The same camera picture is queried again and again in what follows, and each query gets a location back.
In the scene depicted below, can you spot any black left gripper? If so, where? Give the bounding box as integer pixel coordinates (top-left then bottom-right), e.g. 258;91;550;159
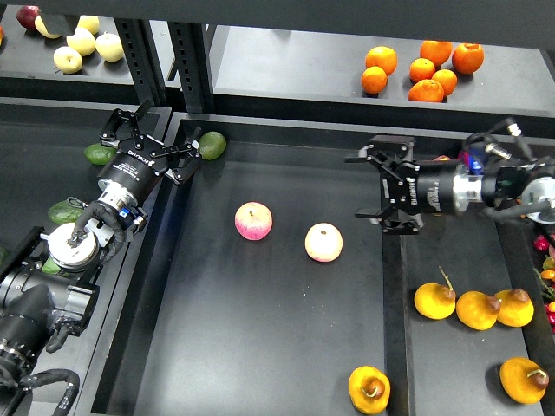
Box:
97;99;205;205

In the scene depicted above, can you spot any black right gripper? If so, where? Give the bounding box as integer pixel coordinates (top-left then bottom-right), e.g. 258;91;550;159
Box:
344;134;455;235

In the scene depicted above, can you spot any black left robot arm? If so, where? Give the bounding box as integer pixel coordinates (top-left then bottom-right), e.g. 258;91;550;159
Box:
1;101;202;415

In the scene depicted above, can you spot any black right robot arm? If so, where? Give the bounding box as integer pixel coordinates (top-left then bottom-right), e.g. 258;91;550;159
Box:
345;119;554;235

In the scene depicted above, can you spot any green avocado left tray top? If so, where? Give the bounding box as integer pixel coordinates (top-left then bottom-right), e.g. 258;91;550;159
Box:
83;143;116;166

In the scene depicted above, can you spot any green avocado at tray corner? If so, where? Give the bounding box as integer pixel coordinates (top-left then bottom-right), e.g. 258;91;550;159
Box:
198;131;227;160

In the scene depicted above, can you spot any yellow pear with long stem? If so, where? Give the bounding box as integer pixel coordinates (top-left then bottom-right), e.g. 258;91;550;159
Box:
414;266;456;320

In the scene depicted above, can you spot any yellow pear middle right tray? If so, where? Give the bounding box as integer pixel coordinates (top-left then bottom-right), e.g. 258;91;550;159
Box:
455;291;501;331

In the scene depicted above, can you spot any green avocado at left edge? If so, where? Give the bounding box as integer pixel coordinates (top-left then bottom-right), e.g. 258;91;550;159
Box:
0;247;9;264

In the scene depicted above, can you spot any pale yellow pink apple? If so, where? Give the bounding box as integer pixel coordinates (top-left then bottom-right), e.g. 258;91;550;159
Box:
304;223;343;263

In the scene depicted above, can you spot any black left tray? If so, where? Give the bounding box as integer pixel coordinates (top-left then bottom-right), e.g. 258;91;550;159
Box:
1;101;171;415

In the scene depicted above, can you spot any black tray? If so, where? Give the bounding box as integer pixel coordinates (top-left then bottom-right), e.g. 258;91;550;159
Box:
1;101;171;415
105;114;390;415
382;211;554;415

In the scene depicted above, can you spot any orange front wedge shaped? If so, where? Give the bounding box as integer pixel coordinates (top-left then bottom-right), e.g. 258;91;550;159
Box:
408;79;445;102

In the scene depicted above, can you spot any orange left bottom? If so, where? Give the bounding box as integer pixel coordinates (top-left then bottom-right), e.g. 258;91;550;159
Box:
361;66;388;94

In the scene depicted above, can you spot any black shelf upright left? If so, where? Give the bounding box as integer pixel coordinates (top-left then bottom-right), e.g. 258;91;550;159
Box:
114;18;167;107

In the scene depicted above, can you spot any black shelf upright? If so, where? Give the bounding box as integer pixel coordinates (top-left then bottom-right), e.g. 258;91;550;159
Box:
114;18;167;107
168;22;215;114

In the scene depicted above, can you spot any pale yellow apple right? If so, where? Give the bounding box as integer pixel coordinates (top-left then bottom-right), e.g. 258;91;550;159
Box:
95;32;124;62

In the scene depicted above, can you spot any orange centre small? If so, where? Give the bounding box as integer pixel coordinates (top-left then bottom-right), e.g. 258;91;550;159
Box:
408;57;436;83

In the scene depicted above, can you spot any orange small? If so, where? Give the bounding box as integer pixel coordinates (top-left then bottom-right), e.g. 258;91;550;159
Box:
408;57;436;83
432;69;458;97

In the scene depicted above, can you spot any orange small right front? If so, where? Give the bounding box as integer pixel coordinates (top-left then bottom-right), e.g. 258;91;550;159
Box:
432;69;458;97

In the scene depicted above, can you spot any pale yellow apple front left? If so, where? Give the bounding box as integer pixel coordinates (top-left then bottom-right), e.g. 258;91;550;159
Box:
53;46;83;74

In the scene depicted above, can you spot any black shelf upright right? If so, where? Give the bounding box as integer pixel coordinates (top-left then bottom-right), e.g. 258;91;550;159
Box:
168;22;215;114

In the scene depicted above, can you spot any orange left top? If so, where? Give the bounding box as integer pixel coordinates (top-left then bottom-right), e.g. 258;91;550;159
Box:
365;46;398;76

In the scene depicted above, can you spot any pale yellow apple middle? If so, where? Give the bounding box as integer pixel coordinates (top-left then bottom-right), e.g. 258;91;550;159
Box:
66;27;96;56

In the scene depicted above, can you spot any pink red apple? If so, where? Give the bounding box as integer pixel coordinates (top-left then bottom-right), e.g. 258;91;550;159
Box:
234;201;273;241

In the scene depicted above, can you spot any orange top back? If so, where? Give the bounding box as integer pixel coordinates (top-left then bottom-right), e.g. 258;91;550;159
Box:
420;40;453;68

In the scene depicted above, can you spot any pale yellow apple back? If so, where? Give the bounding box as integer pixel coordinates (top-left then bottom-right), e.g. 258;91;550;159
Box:
77;15;100;36

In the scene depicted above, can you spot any orange right with stem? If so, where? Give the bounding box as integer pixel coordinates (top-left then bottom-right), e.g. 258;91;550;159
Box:
452;43;485;75

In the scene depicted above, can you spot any pale yellow apple behind tag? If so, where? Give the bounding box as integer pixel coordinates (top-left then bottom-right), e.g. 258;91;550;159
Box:
35;16;61;39

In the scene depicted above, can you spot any black centre tray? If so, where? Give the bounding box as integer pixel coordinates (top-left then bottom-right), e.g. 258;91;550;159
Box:
105;114;390;415

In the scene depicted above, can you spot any cherry tomato bunch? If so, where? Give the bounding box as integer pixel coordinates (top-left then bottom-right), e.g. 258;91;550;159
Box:
533;234;554;333

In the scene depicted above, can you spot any dark red apple on shelf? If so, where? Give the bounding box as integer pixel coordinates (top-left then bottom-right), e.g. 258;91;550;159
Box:
16;5;40;31

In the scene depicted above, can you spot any black right tray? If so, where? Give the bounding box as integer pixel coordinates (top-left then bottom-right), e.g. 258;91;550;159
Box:
382;211;554;415

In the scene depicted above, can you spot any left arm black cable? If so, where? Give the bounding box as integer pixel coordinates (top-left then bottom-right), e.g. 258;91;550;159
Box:
0;367;82;416

